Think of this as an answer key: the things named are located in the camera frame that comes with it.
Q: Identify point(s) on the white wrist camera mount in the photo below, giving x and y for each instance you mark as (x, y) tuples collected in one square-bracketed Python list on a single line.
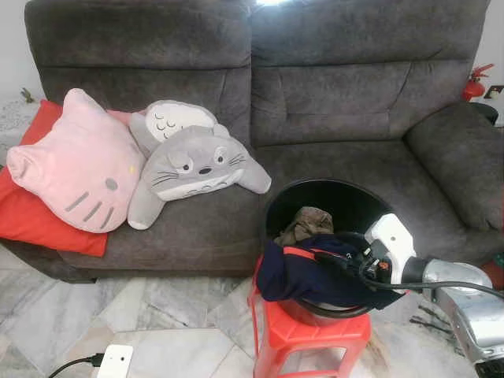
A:
[(391, 235), (116, 362)]

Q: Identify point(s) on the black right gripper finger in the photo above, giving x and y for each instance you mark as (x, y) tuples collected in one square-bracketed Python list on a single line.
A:
[(339, 261)]

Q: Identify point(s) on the red cushion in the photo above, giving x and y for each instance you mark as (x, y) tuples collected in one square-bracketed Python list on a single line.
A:
[(39, 232)]

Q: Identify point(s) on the orange plastic basin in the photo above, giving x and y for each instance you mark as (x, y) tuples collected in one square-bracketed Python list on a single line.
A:
[(496, 274)]

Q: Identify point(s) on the lace covered side table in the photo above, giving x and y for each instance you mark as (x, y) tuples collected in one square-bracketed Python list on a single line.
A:
[(16, 118)]

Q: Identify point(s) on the red plastic stool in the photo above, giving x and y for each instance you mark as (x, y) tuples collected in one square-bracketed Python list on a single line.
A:
[(315, 339)]

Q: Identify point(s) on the grey sleeping Totoro cushion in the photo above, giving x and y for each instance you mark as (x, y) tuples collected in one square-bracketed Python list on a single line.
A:
[(169, 118)]

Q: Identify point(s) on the black plastic bucket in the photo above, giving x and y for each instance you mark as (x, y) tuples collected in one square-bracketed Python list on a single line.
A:
[(339, 201)]

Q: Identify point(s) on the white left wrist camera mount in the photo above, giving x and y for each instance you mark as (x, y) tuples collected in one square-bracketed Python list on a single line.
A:
[(116, 362)]

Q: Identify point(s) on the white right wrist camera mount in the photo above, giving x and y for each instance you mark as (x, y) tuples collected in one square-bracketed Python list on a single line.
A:
[(391, 235)]

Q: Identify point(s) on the small dark figurine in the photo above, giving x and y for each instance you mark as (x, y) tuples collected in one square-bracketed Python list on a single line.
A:
[(28, 95)]

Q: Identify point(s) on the navy shirt with red trim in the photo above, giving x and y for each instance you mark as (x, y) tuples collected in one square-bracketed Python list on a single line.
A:
[(299, 279)]

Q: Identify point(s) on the dark grey fabric sofa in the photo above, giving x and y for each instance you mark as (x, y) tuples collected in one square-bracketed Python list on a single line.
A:
[(354, 94)]

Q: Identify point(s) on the black wall socket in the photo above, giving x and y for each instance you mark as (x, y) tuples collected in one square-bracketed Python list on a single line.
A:
[(494, 91)]

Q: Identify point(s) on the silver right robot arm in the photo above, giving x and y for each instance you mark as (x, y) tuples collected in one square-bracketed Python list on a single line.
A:
[(465, 315)]

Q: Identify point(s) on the red fire extinguisher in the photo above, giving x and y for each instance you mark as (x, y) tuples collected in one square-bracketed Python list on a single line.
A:
[(475, 89)]

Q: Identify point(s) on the brown garment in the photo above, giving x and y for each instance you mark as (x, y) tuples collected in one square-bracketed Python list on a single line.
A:
[(307, 224)]

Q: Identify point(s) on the grey Totoro plush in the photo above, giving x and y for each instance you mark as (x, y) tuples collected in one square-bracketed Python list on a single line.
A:
[(197, 161)]

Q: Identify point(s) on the pink cat face pillow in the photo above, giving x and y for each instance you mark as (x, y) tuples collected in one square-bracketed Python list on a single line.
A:
[(79, 165)]

